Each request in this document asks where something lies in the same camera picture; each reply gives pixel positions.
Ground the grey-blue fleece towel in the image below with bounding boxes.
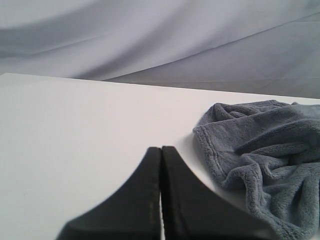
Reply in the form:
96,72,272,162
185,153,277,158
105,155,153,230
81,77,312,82
193,100,320,240

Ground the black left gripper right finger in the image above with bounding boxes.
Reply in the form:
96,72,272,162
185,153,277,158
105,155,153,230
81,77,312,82
160,146,277,240

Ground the grey backdrop cloth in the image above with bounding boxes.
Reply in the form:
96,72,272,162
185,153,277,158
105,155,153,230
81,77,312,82
0,0,320,98

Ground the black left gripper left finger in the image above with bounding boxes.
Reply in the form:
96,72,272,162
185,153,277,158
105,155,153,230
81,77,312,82
57,147,161,240

